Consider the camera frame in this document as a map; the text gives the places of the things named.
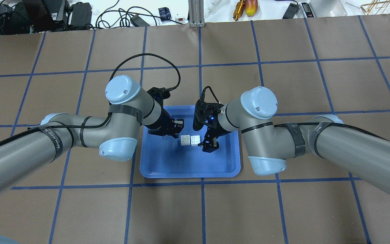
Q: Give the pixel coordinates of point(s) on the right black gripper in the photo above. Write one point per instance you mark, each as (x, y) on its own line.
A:
(214, 129)

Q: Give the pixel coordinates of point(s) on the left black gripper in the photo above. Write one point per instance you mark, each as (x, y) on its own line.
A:
(162, 119)

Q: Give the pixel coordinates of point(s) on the white block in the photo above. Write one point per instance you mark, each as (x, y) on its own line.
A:
(185, 140)
(195, 140)

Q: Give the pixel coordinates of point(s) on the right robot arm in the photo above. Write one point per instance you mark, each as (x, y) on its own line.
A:
(269, 146)

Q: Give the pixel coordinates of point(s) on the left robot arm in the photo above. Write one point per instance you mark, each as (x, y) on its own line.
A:
(114, 136)

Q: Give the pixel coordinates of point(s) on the blue plastic tray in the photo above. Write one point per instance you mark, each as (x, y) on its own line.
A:
(166, 158)

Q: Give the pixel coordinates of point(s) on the black power adapter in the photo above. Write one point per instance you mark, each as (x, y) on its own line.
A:
(137, 21)

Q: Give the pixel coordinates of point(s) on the brass cylinder tool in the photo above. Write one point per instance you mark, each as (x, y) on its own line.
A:
(238, 11)

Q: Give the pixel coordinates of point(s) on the clear plastic container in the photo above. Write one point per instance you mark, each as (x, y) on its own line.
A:
(327, 8)

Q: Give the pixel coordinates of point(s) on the aluminium frame post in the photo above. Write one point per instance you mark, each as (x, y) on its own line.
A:
(196, 14)

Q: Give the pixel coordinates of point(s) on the wire rack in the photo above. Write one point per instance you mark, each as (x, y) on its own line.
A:
(376, 7)

